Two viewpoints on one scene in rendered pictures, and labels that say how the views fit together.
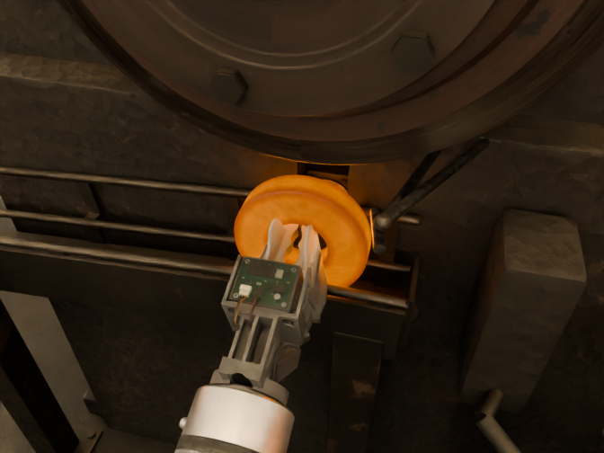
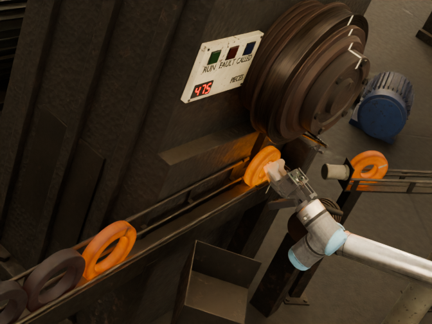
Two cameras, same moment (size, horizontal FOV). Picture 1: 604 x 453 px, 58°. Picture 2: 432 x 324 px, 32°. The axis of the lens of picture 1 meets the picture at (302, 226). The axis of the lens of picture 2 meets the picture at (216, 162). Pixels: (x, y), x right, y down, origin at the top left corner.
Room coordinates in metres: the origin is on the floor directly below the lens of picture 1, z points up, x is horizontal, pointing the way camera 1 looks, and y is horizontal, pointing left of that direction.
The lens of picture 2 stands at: (0.13, 2.12, 2.08)
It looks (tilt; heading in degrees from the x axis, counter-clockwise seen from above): 33 degrees down; 283
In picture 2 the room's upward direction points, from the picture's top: 24 degrees clockwise
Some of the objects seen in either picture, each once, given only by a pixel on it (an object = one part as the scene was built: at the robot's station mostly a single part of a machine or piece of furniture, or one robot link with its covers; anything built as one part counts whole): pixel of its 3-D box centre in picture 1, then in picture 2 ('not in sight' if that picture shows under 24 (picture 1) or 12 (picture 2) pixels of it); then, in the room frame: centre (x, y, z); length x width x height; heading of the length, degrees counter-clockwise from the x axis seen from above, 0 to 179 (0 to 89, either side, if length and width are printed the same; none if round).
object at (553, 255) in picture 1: (511, 315); (293, 162); (0.40, -0.24, 0.68); 0.11 x 0.08 x 0.24; 166
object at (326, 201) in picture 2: not in sight; (294, 257); (0.23, -0.29, 0.27); 0.22 x 0.13 x 0.53; 76
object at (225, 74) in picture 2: not in sight; (223, 66); (0.63, 0.30, 1.15); 0.26 x 0.02 x 0.18; 76
